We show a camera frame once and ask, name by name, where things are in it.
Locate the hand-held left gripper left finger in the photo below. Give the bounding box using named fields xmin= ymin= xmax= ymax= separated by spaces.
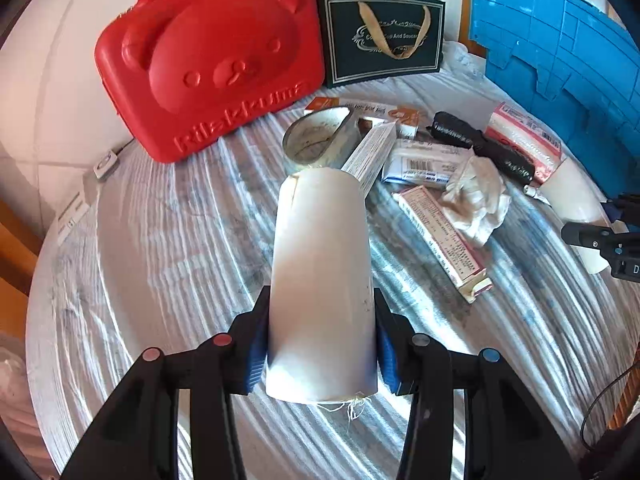
xmin=60 ymin=285 xmax=273 ymax=480

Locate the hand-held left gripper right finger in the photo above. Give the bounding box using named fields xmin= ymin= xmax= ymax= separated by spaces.
xmin=372 ymin=290 xmax=583 ymax=480

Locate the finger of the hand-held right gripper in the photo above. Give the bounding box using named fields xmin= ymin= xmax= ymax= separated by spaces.
xmin=560 ymin=222 xmax=628 ymax=261
xmin=602 ymin=192 xmax=640 ymax=223

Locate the white paper roll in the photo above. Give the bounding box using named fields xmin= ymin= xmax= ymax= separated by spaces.
xmin=265 ymin=167 xmax=378 ymax=404

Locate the black plastic bag roll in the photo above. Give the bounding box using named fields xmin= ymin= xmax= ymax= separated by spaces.
xmin=430 ymin=110 xmax=536 ymax=185

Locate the blue plastic crate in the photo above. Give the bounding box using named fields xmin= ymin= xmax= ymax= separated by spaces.
xmin=467 ymin=0 xmax=640 ymax=191

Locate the long white carton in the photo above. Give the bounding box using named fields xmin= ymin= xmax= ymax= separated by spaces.
xmin=340 ymin=122 xmax=398 ymax=196

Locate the crumpled white tissue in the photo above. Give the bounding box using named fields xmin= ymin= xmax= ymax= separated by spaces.
xmin=442 ymin=156 xmax=512 ymax=247

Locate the pink white packet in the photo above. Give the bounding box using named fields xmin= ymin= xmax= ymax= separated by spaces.
xmin=485 ymin=101 xmax=566 ymax=186

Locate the pink white medicine box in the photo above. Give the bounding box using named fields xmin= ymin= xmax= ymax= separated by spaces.
xmin=391 ymin=185 xmax=495 ymax=305

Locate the blue white tissue packet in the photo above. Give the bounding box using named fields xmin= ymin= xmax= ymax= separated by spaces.
xmin=381 ymin=139 xmax=473 ymax=184

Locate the grey tape roll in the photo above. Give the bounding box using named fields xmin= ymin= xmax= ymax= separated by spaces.
xmin=282 ymin=106 xmax=361 ymax=176

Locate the small orange white box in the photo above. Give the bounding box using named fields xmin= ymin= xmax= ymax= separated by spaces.
xmin=385 ymin=105 xmax=422 ymax=140

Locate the white label card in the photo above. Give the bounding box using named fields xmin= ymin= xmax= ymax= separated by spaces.
xmin=55 ymin=175 xmax=101 ymax=248

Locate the small white device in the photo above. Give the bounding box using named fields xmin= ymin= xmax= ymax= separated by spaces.
xmin=92 ymin=150 xmax=121 ymax=181

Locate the brown wooden furniture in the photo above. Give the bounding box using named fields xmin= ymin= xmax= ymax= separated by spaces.
xmin=0 ymin=195 xmax=46 ymax=311

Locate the red bear-face carry case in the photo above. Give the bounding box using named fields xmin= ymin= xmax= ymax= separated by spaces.
xmin=94 ymin=0 xmax=323 ymax=163

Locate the dark green gift box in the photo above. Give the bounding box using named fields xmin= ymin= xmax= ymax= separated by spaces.
xmin=315 ymin=0 xmax=446 ymax=88

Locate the black cable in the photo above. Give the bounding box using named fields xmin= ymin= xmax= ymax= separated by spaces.
xmin=579 ymin=362 xmax=635 ymax=452

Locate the wooden door frame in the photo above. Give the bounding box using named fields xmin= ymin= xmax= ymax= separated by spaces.
xmin=459 ymin=0 xmax=488 ymax=58

